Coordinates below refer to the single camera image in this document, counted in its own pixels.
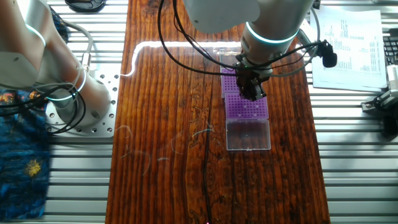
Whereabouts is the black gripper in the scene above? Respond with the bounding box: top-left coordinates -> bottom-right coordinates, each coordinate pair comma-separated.
235,70 -> 267,102

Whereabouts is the purple pipette tip box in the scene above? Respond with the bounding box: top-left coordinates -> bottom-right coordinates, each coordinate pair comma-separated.
219,47 -> 264,99
224,92 -> 272,152

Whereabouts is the brown wooden board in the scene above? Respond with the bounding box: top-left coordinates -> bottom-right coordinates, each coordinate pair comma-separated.
104,0 -> 331,224

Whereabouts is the printed white paper sheet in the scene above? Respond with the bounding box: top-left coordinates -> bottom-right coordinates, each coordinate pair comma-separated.
309,6 -> 389,93

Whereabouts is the white ribbed block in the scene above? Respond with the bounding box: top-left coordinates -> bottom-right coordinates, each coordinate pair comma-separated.
386,64 -> 398,91

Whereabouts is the black keyboard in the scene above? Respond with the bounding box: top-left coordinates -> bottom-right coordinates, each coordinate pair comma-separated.
382,34 -> 398,66

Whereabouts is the blue starry patterned cloth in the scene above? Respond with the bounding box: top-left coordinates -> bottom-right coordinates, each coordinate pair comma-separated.
0,6 -> 71,222

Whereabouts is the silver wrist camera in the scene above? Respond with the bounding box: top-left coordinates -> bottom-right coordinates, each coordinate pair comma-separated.
297,27 -> 318,48

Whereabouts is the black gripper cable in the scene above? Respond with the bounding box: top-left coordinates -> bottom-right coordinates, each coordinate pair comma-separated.
172,0 -> 240,68

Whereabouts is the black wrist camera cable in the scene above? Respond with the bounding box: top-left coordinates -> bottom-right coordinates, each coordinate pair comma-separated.
157,0 -> 338,77

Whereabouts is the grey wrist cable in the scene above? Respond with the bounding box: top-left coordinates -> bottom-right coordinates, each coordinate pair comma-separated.
270,7 -> 321,78

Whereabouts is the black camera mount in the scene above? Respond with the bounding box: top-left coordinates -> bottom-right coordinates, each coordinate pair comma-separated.
381,113 -> 398,138

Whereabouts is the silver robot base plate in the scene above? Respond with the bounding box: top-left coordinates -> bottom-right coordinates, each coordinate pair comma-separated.
45,70 -> 118,138

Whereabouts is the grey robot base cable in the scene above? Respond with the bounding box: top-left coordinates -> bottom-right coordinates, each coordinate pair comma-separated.
62,21 -> 94,73

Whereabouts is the black base cable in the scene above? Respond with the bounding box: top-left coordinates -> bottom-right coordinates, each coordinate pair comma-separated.
0,82 -> 87,135

